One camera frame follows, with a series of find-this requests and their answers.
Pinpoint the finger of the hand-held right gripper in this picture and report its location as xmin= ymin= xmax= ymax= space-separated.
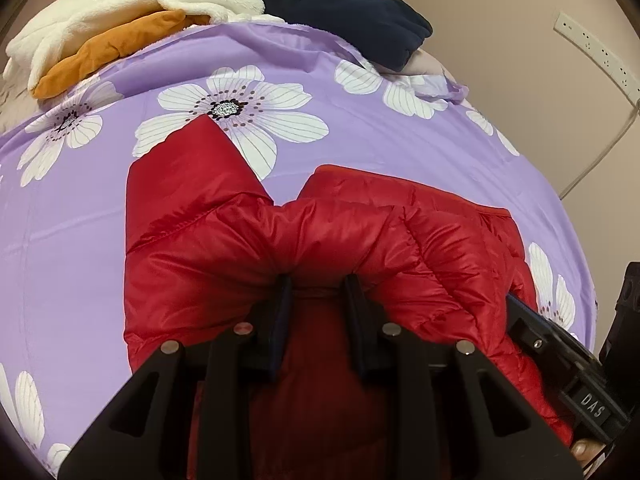
xmin=505 ymin=294 xmax=600 ymax=387

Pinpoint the person's right hand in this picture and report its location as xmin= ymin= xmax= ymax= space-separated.
xmin=570 ymin=437 xmax=608 ymax=462

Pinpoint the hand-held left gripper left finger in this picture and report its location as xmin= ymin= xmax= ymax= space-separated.
xmin=57 ymin=274 xmax=293 ymax=480

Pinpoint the white fleece garment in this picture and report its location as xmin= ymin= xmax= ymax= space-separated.
xmin=4 ymin=0 xmax=286 ymax=92

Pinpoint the purple floral bedsheet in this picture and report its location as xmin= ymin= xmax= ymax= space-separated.
xmin=0 ymin=15 xmax=598 ymax=476

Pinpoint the white cable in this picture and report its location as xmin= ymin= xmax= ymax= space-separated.
xmin=559 ymin=107 xmax=640 ymax=198

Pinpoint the red puffer jacket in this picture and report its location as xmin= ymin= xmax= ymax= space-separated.
xmin=124 ymin=114 xmax=573 ymax=480

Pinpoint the navy fleece garment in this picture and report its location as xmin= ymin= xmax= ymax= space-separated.
xmin=257 ymin=0 xmax=433 ymax=73

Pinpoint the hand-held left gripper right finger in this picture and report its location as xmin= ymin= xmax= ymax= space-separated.
xmin=342 ymin=274 xmax=586 ymax=480

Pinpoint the orange garment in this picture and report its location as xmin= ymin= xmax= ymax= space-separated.
xmin=32 ymin=9 xmax=211 ymax=100

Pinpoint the white power strip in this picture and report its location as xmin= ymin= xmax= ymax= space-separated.
xmin=554 ymin=10 xmax=640 ymax=97

